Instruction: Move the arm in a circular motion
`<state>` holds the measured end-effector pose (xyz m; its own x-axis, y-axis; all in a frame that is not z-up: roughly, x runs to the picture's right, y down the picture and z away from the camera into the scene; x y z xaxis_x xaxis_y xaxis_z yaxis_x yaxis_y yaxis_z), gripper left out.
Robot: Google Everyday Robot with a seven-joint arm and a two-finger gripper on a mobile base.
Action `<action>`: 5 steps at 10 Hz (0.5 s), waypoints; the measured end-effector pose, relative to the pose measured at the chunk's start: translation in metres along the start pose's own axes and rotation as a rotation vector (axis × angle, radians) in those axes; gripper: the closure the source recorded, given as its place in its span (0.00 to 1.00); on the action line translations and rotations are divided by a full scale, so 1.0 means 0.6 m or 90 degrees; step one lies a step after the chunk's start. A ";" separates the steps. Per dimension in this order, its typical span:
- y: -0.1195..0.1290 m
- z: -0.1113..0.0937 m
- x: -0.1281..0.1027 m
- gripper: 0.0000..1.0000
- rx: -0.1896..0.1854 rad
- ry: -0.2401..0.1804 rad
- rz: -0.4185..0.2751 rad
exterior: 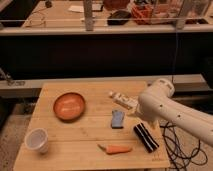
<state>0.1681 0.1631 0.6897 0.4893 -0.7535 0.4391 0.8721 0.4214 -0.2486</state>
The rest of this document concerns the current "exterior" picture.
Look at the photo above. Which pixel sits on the blue sponge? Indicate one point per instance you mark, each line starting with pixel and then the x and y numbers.
pixel 117 119

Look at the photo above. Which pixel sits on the black cap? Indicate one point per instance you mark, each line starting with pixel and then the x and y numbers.
pixel 119 17

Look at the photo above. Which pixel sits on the orange bowl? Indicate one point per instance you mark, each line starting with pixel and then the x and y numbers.
pixel 69 106

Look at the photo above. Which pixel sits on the metal post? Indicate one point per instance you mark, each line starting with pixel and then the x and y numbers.
pixel 88 14

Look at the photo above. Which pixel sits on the white plastic cup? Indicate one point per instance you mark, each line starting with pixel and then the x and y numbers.
pixel 37 140

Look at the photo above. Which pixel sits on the white tube bottle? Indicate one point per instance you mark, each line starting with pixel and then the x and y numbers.
pixel 123 100

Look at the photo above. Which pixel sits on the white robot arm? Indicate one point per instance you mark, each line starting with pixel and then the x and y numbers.
pixel 155 101

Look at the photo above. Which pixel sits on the orange toy carrot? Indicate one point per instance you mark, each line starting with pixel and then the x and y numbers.
pixel 115 149

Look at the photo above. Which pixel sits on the orange crate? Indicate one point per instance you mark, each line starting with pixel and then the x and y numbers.
pixel 151 14

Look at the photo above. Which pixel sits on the black white striped block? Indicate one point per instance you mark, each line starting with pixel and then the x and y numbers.
pixel 143 134

